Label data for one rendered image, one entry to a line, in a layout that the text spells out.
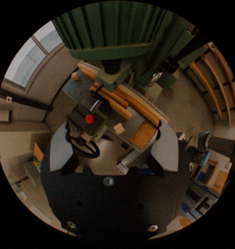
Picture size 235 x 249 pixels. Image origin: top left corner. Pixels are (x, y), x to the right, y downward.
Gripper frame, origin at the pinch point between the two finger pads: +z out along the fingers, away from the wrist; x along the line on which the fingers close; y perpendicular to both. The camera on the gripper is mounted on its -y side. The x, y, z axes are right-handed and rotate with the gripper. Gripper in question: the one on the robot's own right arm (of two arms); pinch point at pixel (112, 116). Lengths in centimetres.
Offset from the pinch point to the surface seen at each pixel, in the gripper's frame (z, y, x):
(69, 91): 33.6, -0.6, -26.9
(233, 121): -16, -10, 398
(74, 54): 2.1, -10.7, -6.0
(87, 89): 33.0, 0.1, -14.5
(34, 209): -129, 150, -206
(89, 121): 12.5, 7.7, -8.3
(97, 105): 21.6, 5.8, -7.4
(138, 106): 23.2, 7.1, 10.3
